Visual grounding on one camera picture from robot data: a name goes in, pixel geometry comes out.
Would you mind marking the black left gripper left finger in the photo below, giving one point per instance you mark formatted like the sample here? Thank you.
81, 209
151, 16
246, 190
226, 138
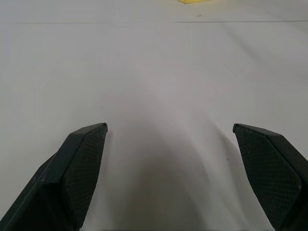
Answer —
72, 173

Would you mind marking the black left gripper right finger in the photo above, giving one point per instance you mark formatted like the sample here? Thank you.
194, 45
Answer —
272, 173

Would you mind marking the yellow block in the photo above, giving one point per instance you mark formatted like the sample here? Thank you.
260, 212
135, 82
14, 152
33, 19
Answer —
190, 1

